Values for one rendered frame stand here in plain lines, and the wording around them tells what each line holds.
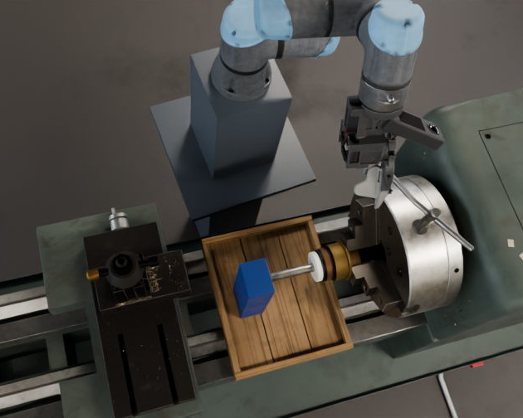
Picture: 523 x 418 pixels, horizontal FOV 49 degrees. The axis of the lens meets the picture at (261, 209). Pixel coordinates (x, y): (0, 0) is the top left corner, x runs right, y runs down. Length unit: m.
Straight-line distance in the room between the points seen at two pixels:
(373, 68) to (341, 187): 1.77
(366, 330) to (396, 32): 0.89
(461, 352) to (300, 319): 0.67
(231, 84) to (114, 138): 1.31
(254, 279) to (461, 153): 0.53
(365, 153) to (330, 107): 1.84
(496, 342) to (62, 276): 1.34
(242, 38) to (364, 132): 0.43
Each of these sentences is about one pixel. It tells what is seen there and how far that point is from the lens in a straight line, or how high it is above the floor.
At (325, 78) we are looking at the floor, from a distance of 2.89.
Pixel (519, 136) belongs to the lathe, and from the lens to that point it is 1.41.
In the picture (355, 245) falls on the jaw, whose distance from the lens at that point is 1.30.
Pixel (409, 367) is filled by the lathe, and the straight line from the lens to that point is 1.90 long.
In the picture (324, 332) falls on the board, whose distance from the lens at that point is 1.48.
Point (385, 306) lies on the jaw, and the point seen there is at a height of 1.12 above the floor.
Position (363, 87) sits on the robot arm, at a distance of 0.91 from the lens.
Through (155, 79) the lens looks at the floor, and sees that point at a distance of 2.80.
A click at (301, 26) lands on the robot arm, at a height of 1.63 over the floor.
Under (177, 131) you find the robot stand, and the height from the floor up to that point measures 0.75.
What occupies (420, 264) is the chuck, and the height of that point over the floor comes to 1.22.
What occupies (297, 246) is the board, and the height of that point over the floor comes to 0.88.
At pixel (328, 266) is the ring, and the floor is 1.12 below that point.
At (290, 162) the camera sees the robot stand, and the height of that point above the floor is 0.75.
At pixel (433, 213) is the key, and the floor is 1.32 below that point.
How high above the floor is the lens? 2.31
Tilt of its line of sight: 67 degrees down
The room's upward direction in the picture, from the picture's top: 17 degrees clockwise
